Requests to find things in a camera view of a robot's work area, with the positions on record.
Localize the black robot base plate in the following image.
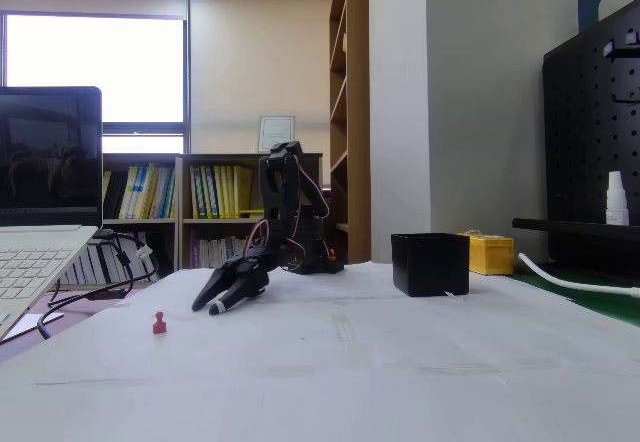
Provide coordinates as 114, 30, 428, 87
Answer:
294, 257, 347, 276

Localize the black cable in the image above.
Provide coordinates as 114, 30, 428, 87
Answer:
47, 231, 161, 308
37, 234, 136, 342

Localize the yellow box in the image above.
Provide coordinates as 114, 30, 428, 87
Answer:
457, 230, 516, 277

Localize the window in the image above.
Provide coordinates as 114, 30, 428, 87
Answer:
0, 10, 191, 156

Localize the tall wooden bookshelf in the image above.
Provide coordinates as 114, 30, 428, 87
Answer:
328, 0, 372, 266

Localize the black square container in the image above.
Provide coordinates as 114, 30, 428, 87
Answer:
390, 232, 471, 298

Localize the framed certificate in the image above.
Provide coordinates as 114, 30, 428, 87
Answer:
257, 115, 297, 155

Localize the white laptop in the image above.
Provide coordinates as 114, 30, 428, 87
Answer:
0, 85, 104, 342

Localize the red white gripper wire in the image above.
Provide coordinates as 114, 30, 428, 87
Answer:
247, 217, 275, 263

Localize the green desk mat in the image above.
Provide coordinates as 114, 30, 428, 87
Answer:
508, 260, 640, 326

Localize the black pegboard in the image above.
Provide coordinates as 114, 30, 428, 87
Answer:
541, 0, 640, 274

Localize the white paper sheet cover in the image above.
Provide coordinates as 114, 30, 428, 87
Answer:
0, 260, 640, 442

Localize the white power cable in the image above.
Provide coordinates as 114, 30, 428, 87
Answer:
517, 252, 640, 301

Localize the white card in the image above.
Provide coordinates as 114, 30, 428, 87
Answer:
0, 311, 66, 344

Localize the red white elbow wire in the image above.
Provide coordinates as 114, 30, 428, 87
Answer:
293, 154, 332, 219

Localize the white plastic bottle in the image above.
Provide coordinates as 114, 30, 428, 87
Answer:
605, 170, 631, 227

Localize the low wooden bookshelf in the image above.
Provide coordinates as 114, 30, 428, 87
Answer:
175, 152, 325, 271
58, 153, 182, 287

